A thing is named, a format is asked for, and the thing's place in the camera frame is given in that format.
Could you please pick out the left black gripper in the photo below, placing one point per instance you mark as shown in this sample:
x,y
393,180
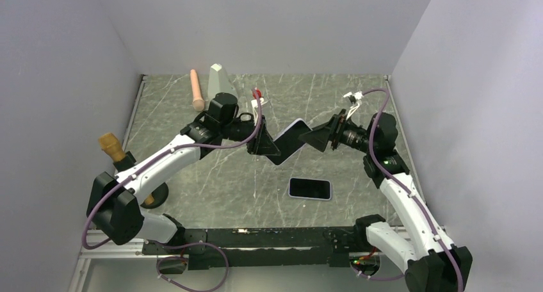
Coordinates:
x,y
262,143

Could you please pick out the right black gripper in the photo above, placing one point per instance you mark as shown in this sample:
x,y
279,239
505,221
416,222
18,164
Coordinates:
x,y
319,137

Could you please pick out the phone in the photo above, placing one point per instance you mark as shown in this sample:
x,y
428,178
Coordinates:
x,y
288,141

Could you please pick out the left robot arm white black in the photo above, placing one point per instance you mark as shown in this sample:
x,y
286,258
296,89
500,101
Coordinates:
x,y
115,204

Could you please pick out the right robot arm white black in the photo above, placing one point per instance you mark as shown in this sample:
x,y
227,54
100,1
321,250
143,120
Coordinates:
x,y
429,259

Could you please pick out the grey trapezoid block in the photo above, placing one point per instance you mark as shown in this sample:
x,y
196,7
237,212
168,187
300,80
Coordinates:
x,y
219,82

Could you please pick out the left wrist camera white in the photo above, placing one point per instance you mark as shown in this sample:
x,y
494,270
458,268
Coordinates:
x,y
258,102

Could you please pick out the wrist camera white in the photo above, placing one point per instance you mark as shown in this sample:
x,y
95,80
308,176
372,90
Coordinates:
x,y
258,102
355,100

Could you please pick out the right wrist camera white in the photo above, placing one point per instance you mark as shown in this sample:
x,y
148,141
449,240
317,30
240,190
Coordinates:
x,y
355,100

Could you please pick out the pink cylindrical handle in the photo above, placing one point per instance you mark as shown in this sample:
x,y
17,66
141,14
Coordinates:
x,y
198,102

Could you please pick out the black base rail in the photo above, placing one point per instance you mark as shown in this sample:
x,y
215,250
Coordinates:
x,y
215,257

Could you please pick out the wooden handle tool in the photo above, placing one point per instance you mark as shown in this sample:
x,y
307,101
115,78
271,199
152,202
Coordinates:
x,y
111,146

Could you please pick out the aluminium frame rail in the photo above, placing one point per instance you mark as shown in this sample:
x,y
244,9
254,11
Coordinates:
x,y
110,247

